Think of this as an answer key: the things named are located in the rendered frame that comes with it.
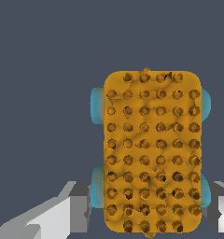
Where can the orange studded block with blue wheels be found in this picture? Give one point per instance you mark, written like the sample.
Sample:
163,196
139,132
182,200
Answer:
152,152

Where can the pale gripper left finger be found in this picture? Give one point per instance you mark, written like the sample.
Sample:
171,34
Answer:
54,214

